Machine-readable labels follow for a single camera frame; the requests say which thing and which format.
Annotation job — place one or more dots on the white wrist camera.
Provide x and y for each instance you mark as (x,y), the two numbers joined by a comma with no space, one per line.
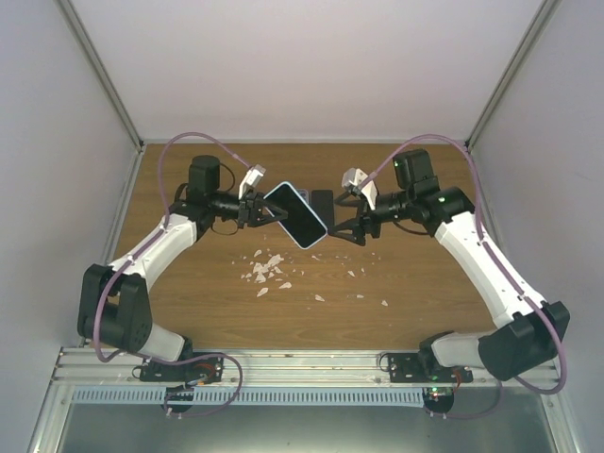
(251,180)
(357,182)

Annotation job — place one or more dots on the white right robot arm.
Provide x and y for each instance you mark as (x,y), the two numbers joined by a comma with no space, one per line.
(528,329)

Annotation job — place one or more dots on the grey left corner post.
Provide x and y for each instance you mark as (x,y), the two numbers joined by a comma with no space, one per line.
(84,41)

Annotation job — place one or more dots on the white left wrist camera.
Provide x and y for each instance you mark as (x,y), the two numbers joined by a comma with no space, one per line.
(251,180)

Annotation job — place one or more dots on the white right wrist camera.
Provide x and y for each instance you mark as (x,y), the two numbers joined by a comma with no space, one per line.
(357,182)

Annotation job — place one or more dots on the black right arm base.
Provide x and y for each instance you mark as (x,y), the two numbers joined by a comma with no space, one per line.
(409,367)

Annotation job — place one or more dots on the phone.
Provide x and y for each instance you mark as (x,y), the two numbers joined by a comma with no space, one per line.
(302,225)
(305,195)

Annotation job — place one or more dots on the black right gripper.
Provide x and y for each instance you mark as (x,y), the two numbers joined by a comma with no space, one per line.
(356,225)

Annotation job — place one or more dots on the aluminium mounting rail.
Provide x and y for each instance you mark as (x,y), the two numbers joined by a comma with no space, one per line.
(261,368)

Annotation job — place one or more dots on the grey aluminium corner post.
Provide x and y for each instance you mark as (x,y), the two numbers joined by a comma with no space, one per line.
(532,34)

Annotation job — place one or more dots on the black smartphone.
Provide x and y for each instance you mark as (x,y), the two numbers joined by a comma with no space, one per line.
(322,202)

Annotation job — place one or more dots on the grey slotted cable duct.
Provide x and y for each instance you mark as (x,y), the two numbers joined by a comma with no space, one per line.
(387,397)

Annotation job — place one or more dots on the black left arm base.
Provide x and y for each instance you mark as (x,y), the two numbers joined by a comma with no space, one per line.
(205,367)

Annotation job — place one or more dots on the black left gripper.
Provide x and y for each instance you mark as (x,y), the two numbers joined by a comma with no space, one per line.
(251,211)

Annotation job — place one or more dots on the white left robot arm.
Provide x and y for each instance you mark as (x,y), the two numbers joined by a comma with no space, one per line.
(114,306)

